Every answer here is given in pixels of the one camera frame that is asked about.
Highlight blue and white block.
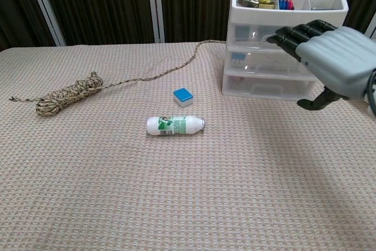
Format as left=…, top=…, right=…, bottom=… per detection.
left=172, top=88, right=194, bottom=108

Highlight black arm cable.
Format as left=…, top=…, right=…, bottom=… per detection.
left=367, top=70, right=376, bottom=102

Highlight dark curtain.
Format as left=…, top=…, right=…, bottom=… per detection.
left=0, top=0, right=376, bottom=52

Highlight braided tan rope bundle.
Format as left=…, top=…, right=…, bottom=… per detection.
left=8, top=39, right=227, bottom=118

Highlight white plastic drawer unit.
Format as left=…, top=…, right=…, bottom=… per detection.
left=221, top=0, right=350, bottom=101

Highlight white bottle green label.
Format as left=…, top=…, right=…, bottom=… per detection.
left=146, top=115, right=206, bottom=137

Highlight clear drawer with blue clip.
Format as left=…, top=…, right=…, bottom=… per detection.
left=226, top=47, right=312, bottom=76

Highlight beige woven tablecloth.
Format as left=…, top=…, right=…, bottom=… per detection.
left=0, top=39, right=376, bottom=251

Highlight clear plastic drawer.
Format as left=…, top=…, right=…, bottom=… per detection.
left=222, top=71, right=320, bottom=101

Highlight white frame post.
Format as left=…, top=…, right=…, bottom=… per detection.
left=364, top=15, right=376, bottom=39
left=146, top=0, right=165, bottom=43
left=25, top=0, right=66, bottom=46

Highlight colourful snack packets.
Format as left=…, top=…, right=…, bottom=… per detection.
left=237, top=0, right=277, bottom=10

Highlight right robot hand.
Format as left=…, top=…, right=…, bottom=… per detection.
left=266, top=19, right=376, bottom=112

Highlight clear drawer with white paper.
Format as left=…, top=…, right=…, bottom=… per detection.
left=227, top=23, right=320, bottom=51

